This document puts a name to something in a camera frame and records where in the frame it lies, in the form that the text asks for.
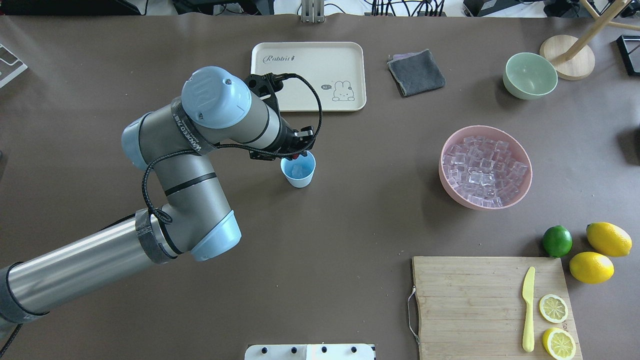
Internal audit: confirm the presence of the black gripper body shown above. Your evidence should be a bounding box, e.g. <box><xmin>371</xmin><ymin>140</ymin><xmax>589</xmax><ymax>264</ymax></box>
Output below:
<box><xmin>248</xmin><ymin>126</ymin><xmax>316</xmax><ymax>161</ymax></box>

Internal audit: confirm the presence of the light blue plastic cup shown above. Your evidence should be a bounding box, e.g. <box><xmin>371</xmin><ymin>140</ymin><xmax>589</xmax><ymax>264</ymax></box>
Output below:
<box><xmin>279</xmin><ymin>151</ymin><xmax>317</xmax><ymax>188</ymax></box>

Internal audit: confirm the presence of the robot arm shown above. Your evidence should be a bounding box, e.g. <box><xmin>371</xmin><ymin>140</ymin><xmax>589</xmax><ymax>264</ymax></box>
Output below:
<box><xmin>1</xmin><ymin>66</ymin><xmax>320</xmax><ymax>337</ymax></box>

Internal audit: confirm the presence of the pink bowl of ice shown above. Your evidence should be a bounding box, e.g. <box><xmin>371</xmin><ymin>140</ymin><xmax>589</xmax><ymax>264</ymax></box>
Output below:
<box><xmin>438</xmin><ymin>125</ymin><xmax>533</xmax><ymax>210</ymax></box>

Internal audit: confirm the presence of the cream rabbit serving tray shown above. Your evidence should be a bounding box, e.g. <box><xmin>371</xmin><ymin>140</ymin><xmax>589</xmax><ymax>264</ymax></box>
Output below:
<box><xmin>250</xmin><ymin>41</ymin><xmax>367</xmax><ymax>112</ymax></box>

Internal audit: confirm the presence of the grey folded cloth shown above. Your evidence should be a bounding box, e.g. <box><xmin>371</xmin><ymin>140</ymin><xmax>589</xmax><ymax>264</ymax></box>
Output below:
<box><xmin>387</xmin><ymin>48</ymin><xmax>447</xmax><ymax>97</ymax></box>

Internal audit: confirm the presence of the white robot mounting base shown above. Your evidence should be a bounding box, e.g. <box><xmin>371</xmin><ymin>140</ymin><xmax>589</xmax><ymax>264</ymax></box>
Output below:
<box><xmin>244</xmin><ymin>342</ymin><xmax>377</xmax><ymax>360</ymax></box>

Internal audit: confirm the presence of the wooden cutting board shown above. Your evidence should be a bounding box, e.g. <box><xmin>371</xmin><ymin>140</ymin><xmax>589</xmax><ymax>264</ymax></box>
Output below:
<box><xmin>412</xmin><ymin>256</ymin><xmax>571</xmax><ymax>360</ymax></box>

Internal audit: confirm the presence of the green ceramic bowl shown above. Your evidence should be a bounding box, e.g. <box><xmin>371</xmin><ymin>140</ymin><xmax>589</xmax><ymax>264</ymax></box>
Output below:
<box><xmin>502</xmin><ymin>52</ymin><xmax>559</xmax><ymax>100</ymax></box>

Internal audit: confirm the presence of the green lime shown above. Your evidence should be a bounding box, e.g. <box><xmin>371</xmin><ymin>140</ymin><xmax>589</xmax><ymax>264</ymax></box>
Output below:
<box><xmin>542</xmin><ymin>225</ymin><xmax>573</xmax><ymax>258</ymax></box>

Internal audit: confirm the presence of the wooden glass holder stand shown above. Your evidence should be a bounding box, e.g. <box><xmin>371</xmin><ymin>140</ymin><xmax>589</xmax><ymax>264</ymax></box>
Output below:
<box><xmin>539</xmin><ymin>0</ymin><xmax>640</xmax><ymax>81</ymax></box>

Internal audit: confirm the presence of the lemon slice upper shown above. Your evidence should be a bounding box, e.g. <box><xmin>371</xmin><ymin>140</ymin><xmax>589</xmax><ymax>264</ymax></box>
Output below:
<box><xmin>538</xmin><ymin>293</ymin><xmax>569</xmax><ymax>324</ymax></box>

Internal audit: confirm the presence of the yellow plastic knife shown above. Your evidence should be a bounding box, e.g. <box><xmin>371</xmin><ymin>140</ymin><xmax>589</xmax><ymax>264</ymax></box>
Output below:
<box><xmin>521</xmin><ymin>266</ymin><xmax>536</xmax><ymax>353</ymax></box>

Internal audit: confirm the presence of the yellow lemon near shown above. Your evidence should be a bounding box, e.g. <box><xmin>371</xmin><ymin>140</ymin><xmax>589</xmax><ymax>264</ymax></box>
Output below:
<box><xmin>569</xmin><ymin>251</ymin><xmax>615</xmax><ymax>284</ymax></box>

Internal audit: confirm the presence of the yellow lemon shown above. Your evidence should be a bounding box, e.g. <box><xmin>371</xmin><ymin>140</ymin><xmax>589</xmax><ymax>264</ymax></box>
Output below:
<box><xmin>569</xmin><ymin>251</ymin><xmax>615</xmax><ymax>284</ymax></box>
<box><xmin>586</xmin><ymin>222</ymin><xmax>633</xmax><ymax>257</ymax></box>

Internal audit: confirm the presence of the yellow lemon far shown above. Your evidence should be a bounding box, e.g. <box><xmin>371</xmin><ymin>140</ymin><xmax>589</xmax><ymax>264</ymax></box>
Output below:
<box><xmin>586</xmin><ymin>222</ymin><xmax>633</xmax><ymax>257</ymax></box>

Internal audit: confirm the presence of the lemon half lower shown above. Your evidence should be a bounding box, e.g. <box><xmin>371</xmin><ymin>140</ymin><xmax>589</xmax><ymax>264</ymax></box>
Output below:
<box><xmin>542</xmin><ymin>327</ymin><xmax>578</xmax><ymax>360</ymax></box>

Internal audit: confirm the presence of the black glass tray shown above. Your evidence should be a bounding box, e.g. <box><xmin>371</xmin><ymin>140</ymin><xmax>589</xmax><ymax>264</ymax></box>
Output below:
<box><xmin>615</xmin><ymin>34</ymin><xmax>640</xmax><ymax>77</ymax></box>

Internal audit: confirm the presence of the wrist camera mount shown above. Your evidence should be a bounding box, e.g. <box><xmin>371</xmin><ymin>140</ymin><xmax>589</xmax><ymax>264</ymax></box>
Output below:
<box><xmin>243</xmin><ymin>73</ymin><xmax>285</xmax><ymax>114</ymax></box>

